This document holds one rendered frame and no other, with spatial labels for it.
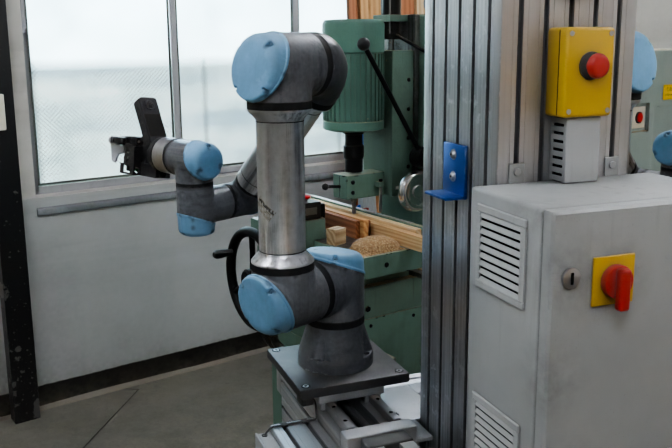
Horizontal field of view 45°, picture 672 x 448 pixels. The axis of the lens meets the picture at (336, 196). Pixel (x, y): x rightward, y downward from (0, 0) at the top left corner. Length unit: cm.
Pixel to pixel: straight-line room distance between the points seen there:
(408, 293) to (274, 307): 89
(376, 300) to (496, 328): 100
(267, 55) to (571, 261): 60
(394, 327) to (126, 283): 155
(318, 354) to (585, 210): 68
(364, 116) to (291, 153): 86
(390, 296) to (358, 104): 53
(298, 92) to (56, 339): 227
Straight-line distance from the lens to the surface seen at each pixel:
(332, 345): 156
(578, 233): 109
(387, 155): 234
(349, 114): 223
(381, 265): 211
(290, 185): 141
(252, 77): 137
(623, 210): 113
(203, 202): 163
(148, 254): 351
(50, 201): 332
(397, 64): 231
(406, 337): 230
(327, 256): 152
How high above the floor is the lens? 145
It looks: 11 degrees down
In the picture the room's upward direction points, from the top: straight up
